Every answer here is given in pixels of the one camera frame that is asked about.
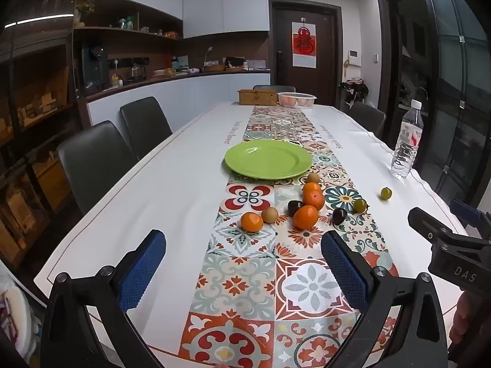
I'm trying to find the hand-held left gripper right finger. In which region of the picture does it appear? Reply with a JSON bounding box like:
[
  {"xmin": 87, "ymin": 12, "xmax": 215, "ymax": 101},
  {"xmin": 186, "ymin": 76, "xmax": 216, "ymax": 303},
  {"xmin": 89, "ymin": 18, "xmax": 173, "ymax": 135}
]
[{"xmin": 320, "ymin": 230, "xmax": 449, "ymax": 368}]

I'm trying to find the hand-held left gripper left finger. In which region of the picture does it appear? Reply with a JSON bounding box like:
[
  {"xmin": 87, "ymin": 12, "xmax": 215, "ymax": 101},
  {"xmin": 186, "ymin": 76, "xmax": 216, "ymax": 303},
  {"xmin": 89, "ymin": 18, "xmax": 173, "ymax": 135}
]
[{"xmin": 40, "ymin": 229, "xmax": 167, "ymax": 368}]

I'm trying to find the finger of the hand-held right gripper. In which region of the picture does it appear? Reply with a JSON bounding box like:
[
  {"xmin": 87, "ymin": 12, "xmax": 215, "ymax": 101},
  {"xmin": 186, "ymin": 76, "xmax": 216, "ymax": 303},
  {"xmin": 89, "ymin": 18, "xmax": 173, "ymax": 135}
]
[
  {"xmin": 407, "ymin": 207, "xmax": 454, "ymax": 245},
  {"xmin": 450, "ymin": 199, "xmax": 491, "ymax": 234}
]

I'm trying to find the small orange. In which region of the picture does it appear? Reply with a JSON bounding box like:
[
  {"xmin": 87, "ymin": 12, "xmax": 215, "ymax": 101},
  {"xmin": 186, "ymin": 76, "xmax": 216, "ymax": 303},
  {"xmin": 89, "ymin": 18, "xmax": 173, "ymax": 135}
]
[{"xmin": 240, "ymin": 212, "xmax": 264, "ymax": 233}]

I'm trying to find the green plate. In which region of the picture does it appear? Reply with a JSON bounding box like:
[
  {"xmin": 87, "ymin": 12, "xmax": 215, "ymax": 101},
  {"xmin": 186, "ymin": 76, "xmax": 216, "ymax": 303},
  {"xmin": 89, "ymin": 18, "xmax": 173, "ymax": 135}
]
[{"xmin": 224, "ymin": 140, "xmax": 313, "ymax": 181}]

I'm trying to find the person's right hand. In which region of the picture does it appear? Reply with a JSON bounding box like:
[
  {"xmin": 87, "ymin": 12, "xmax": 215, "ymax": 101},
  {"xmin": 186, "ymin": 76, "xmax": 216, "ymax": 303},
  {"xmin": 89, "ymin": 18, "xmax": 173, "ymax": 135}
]
[{"xmin": 448, "ymin": 293, "xmax": 491, "ymax": 358}]

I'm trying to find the clear plastic water bottle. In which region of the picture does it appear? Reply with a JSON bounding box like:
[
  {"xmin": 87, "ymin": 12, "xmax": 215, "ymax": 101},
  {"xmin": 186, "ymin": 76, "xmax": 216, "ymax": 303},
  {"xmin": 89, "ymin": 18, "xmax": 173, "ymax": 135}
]
[{"xmin": 390, "ymin": 99, "xmax": 425, "ymax": 179}]

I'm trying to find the floral patterned table runner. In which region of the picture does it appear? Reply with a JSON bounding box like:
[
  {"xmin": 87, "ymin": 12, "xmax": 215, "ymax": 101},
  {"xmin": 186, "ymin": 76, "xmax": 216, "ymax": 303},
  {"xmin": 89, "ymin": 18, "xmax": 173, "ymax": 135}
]
[{"xmin": 178, "ymin": 105, "xmax": 400, "ymax": 366}]

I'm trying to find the grey dining chair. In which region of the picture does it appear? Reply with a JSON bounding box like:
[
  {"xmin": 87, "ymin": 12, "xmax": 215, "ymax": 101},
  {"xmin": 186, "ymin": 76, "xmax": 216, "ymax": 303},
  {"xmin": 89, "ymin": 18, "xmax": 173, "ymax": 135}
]
[
  {"xmin": 349, "ymin": 102, "xmax": 386, "ymax": 139},
  {"xmin": 57, "ymin": 121, "xmax": 127, "ymax": 215},
  {"xmin": 120, "ymin": 97, "xmax": 173, "ymax": 162}
]

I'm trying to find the glass sliding door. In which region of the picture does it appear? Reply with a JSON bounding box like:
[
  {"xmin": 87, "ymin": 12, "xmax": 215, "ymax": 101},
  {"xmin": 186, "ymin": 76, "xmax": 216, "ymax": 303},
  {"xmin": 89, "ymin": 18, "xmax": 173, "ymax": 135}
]
[{"xmin": 378, "ymin": 0, "xmax": 491, "ymax": 208}]

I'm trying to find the white fabric object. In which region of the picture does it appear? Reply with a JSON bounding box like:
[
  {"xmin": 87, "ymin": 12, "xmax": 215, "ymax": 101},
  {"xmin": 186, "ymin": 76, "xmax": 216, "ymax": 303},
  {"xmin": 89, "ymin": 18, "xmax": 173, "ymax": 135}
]
[{"xmin": 0, "ymin": 272, "xmax": 43, "ymax": 365}]

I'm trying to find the pile of dark clothes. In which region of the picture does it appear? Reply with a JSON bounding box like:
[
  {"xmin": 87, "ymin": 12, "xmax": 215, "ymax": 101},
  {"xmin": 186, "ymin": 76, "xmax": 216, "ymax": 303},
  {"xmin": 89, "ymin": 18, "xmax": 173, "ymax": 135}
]
[{"xmin": 342, "ymin": 79, "xmax": 369, "ymax": 104}]

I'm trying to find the white plastic basket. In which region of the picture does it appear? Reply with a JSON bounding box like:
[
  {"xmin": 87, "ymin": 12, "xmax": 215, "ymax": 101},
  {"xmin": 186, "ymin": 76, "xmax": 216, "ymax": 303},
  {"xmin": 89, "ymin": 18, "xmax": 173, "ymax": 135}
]
[{"xmin": 277, "ymin": 92, "xmax": 317, "ymax": 108}]

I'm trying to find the woven wicker box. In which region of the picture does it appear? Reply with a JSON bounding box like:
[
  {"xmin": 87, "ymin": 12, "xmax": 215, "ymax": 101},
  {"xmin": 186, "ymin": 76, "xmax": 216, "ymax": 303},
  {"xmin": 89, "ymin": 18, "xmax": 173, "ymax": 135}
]
[{"xmin": 237, "ymin": 89, "xmax": 279, "ymax": 106}]

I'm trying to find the dark wooden display shelf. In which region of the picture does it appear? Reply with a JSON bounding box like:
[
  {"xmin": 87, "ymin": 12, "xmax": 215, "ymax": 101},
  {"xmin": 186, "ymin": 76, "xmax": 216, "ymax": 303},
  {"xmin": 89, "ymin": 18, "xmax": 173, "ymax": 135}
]
[{"xmin": 0, "ymin": 0, "xmax": 83, "ymax": 277}]

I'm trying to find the glass kettle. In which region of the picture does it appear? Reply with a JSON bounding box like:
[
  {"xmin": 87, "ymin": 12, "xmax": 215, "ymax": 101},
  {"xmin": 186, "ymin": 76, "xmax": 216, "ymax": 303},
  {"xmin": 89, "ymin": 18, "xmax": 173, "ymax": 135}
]
[{"xmin": 130, "ymin": 59, "xmax": 148, "ymax": 83}]

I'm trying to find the dark wooden door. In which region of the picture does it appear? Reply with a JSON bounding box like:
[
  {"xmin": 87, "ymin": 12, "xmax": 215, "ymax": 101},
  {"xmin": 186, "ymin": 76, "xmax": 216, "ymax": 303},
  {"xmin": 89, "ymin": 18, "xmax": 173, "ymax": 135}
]
[{"xmin": 269, "ymin": 0, "xmax": 342, "ymax": 106}]

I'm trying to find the black water dispenser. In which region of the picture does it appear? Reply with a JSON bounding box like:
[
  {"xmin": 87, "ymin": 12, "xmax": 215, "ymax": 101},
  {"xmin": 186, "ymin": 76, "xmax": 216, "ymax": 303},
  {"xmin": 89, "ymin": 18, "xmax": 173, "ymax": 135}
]
[{"xmin": 81, "ymin": 42, "xmax": 110, "ymax": 96}]

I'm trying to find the red and white door poster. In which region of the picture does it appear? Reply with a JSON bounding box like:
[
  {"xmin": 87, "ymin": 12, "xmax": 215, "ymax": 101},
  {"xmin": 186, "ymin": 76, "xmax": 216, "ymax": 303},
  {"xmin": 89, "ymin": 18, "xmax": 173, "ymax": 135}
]
[{"xmin": 292, "ymin": 22, "xmax": 317, "ymax": 67}]

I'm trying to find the white wall cabinet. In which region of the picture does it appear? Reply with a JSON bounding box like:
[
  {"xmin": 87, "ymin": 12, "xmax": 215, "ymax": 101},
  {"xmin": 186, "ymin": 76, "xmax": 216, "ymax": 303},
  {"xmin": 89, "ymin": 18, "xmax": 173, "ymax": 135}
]
[{"xmin": 183, "ymin": 0, "xmax": 268, "ymax": 39}]

